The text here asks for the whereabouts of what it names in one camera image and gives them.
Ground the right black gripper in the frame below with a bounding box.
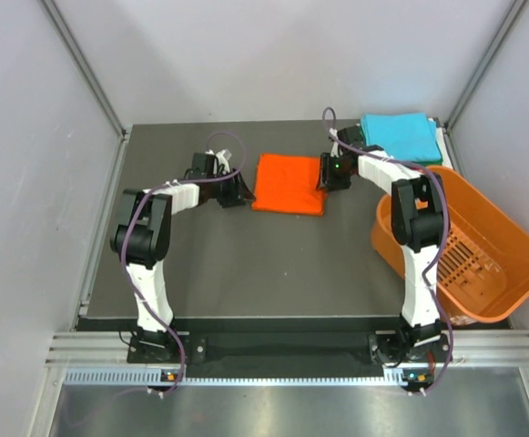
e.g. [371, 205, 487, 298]
[317, 153, 354, 192]

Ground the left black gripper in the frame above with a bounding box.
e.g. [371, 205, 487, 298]
[207, 167, 256, 208]

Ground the orange t shirt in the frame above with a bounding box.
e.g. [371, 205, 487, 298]
[251, 153, 327, 217]

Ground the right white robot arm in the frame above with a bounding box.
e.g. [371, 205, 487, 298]
[318, 126, 449, 361]

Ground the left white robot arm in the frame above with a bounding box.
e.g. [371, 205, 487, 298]
[110, 149, 255, 363]

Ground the folded cyan t shirt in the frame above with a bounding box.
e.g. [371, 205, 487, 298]
[360, 112, 443, 164]

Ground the folded green t shirt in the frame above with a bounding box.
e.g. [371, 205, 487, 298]
[409, 158, 443, 167]

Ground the folded white t shirt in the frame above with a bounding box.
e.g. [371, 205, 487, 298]
[354, 118, 454, 170]

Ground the orange plastic basket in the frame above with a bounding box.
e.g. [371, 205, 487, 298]
[371, 165, 529, 325]

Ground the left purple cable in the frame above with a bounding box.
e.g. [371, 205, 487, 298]
[120, 131, 247, 395]

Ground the purple cable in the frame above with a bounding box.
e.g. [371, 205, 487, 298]
[321, 107, 454, 395]
[120, 131, 247, 395]

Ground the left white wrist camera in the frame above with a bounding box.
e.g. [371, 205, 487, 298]
[206, 149, 232, 178]

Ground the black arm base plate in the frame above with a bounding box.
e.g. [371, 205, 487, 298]
[126, 330, 454, 379]

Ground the grey slotted cable duct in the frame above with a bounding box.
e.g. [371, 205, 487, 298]
[65, 368, 427, 388]

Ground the aluminium frame rail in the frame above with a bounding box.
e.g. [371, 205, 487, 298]
[37, 0, 127, 138]

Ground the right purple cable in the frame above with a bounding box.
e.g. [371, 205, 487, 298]
[321, 107, 454, 395]

